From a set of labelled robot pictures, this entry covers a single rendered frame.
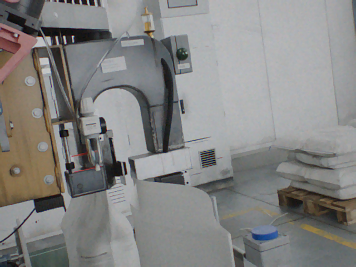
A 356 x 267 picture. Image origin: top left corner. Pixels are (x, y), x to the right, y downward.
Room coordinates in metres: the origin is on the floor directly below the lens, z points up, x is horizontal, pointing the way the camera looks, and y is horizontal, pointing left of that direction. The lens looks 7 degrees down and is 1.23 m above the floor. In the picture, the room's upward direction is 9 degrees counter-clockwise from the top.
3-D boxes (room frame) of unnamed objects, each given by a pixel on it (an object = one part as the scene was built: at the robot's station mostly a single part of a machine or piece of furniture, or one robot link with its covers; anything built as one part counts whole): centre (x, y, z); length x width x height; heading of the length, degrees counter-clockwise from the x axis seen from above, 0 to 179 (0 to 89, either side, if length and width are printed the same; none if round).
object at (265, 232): (1.05, -0.16, 0.84); 0.06 x 0.06 x 0.02
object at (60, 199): (1.00, 0.31, 1.01); 0.06 x 0.04 x 0.02; 111
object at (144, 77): (1.19, 0.16, 1.21); 0.30 x 0.25 x 0.30; 21
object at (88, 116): (0.98, 0.18, 1.14); 0.05 x 0.04 x 0.16; 111
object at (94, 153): (0.98, 0.19, 1.11); 0.03 x 0.03 x 0.06
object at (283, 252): (1.05, -0.16, 0.81); 0.08 x 0.08 x 0.06; 21
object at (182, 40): (1.14, -0.02, 1.29); 0.08 x 0.05 x 0.09; 21
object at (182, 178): (1.11, 0.03, 0.98); 0.09 x 0.05 x 0.05; 111
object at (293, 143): (3.95, -1.12, 0.56); 0.66 x 0.43 x 0.15; 109
